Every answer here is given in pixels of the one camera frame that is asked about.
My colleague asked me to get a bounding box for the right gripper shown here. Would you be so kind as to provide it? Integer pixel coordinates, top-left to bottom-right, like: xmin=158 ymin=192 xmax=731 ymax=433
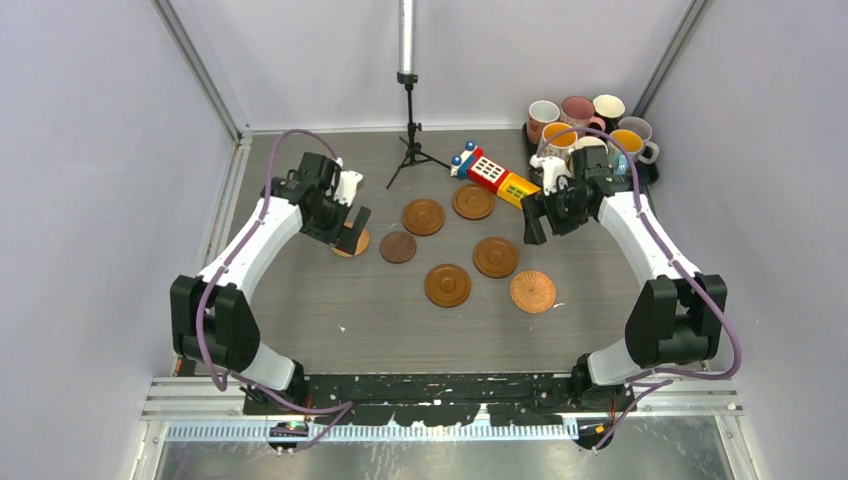
xmin=520 ymin=179 xmax=590 ymax=245

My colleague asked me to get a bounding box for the woven coaster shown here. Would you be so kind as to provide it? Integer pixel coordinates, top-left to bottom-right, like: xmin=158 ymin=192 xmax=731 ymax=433
xmin=332 ymin=228 xmax=370 ymax=258
xmin=509 ymin=270 xmax=557 ymax=314

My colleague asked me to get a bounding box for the dark wooden coaster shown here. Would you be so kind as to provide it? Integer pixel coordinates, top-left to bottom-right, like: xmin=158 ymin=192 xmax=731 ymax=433
xmin=379 ymin=231 xmax=417 ymax=264

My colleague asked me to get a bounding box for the ridged wooden coaster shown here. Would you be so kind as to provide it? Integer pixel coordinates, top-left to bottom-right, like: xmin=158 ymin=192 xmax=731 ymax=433
xmin=424 ymin=264 xmax=472 ymax=308
xmin=452 ymin=183 xmax=496 ymax=221
xmin=472 ymin=237 xmax=520 ymax=279
xmin=402 ymin=199 xmax=445 ymax=236

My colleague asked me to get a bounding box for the patterned mug orange inside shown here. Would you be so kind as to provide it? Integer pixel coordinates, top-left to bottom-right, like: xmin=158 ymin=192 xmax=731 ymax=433
xmin=537 ymin=122 xmax=579 ymax=161

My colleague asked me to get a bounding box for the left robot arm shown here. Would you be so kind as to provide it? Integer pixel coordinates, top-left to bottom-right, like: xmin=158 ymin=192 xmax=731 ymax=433
xmin=170 ymin=152 xmax=370 ymax=414

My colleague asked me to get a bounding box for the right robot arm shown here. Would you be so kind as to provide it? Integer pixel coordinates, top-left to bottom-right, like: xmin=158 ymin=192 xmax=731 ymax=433
xmin=521 ymin=146 xmax=727 ymax=411

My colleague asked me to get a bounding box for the toy block house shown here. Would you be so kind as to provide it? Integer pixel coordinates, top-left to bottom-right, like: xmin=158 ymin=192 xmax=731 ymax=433
xmin=449 ymin=141 xmax=541 ymax=209

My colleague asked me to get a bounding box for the yellow mug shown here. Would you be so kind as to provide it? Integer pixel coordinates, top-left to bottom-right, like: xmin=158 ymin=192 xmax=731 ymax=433
xmin=573 ymin=136 xmax=608 ymax=152

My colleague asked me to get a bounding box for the pink mug white inside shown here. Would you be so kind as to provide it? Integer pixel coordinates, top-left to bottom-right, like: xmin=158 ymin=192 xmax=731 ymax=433
xmin=525 ymin=100 xmax=561 ymax=144

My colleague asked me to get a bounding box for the black mug white inside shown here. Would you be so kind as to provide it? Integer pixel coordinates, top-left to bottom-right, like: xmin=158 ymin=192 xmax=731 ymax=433
xmin=592 ymin=94 xmax=626 ymax=133

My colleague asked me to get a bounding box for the blue mug orange inside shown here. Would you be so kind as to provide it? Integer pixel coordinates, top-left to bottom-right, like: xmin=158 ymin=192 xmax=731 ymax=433
xmin=606 ymin=129 xmax=659 ymax=175

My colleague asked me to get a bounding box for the grey mug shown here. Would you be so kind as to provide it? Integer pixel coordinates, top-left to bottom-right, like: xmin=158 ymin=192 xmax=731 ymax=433
xmin=619 ymin=116 xmax=653 ymax=141

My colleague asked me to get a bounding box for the black tripod with pole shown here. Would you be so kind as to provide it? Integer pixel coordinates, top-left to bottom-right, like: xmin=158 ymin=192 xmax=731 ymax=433
xmin=386 ymin=0 xmax=450 ymax=189

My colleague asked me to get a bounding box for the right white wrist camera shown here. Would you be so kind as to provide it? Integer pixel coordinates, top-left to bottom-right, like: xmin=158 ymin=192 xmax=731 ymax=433
xmin=529 ymin=155 xmax=570 ymax=196

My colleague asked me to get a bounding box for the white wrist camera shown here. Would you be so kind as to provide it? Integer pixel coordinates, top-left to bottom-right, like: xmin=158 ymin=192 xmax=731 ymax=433
xmin=529 ymin=155 xmax=570 ymax=196
xmin=334 ymin=157 xmax=364 ymax=207

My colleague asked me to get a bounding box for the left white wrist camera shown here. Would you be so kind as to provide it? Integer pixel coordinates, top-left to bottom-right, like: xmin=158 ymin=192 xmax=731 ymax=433
xmin=334 ymin=157 xmax=364 ymax=207

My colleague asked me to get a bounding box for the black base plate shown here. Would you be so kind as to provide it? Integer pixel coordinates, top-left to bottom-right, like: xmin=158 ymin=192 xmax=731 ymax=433
xmin=282 ymin=373 xmax=634 ymax=427

